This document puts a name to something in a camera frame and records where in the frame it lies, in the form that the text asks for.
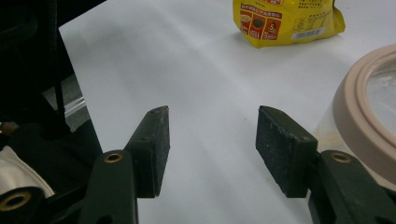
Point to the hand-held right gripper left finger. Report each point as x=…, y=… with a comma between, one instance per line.
x=151, y=152

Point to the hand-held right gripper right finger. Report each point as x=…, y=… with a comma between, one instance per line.
x=285, y=152

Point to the clear jar with beige lid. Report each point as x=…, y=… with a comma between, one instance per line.
x=351, y=124

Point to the yellow spouted food pouch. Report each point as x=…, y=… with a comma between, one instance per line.
x=280, y=18

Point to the white cloth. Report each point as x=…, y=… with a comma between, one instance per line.
x=15, y=174

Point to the metal floor rail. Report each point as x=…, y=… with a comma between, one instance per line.
x=74, y=105

